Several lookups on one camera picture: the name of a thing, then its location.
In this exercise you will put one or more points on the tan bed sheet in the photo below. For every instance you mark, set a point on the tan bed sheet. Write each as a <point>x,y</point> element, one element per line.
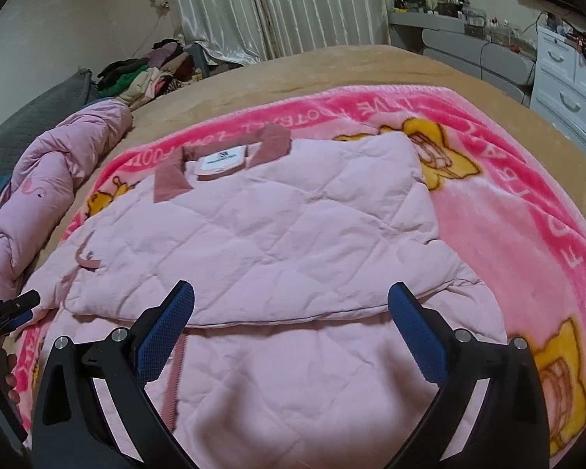
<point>322,68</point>

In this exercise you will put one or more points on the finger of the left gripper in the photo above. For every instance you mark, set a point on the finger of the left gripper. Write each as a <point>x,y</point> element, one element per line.
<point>12,308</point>
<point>17,322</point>

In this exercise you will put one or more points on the grey wall desk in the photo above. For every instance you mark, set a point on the grey wall desk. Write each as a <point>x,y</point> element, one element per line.
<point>443,39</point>

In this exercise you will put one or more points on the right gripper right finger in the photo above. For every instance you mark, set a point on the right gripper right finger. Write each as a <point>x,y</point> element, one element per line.
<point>420,336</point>

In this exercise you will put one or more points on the pink football cartoon blanket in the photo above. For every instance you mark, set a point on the pink football cartoon blanket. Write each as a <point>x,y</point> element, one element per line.
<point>291,221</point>

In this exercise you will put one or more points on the grey quilted pillow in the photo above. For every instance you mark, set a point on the grey quilted pillow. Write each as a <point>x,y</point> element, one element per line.
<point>43,113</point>

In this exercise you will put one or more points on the pink rolled duvet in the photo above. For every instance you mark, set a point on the pink rolled duvet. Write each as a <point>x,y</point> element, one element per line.
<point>44,182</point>

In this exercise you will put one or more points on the person's left hand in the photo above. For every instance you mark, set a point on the person's left hand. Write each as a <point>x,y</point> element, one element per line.
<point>10,379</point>

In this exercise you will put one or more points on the desk clutter items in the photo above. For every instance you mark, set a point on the desk clutter items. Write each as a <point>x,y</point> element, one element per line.
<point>498,20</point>

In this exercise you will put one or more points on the white drawer cabinet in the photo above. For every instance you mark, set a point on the white drawer cabinet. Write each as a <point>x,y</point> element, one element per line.
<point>559,93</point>

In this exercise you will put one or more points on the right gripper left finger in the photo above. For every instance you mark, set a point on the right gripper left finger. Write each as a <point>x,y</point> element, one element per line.
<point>70,429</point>

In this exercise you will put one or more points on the pink quilted jacket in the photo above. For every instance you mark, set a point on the pink quilted jacket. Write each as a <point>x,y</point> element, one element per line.
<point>291,357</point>

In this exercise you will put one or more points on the white striped curtain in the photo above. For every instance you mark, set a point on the white striped curtain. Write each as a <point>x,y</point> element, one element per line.
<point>249,31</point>

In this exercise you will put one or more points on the pile of mixed clothes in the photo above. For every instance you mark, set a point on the pile of mixed clothes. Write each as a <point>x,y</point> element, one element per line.
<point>167,67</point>

